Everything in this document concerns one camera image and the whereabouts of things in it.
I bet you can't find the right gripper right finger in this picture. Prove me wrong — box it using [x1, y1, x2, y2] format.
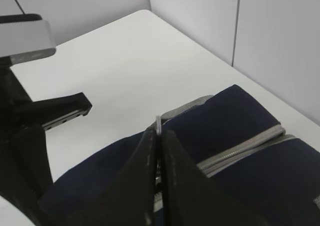
[160, 130, 268, 226]

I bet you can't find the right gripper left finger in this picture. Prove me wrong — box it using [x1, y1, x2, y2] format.
[72, 130, 157, 226]

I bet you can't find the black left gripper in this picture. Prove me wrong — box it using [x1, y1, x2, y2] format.
[0, 56, 92, 226]

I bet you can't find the navy blue lunch bag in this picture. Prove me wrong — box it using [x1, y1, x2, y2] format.
[39, 85, 320, 226]

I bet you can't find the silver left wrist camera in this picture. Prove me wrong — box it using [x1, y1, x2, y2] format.
[0, 13, 57, 68]

